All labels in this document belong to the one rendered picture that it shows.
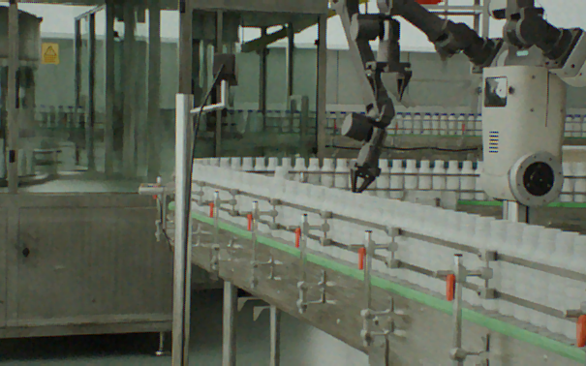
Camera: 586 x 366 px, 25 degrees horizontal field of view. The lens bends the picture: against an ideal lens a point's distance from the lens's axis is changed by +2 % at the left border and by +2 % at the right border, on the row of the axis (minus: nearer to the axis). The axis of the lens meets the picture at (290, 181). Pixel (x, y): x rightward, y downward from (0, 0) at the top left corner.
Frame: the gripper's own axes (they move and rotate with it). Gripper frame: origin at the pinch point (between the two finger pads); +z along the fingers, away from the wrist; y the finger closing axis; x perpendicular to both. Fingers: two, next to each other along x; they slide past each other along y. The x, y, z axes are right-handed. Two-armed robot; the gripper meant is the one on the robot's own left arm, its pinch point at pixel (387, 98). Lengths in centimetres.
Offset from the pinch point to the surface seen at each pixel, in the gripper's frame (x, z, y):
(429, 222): -66, 27, -16
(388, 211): -43, 26, -16
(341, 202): -12.6, 26.3, -16.4
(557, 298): -121, 35, -17
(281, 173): 45, 22, -15
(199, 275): 576, 115, 87
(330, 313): -17, 53, -20
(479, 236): -90, 28, -17
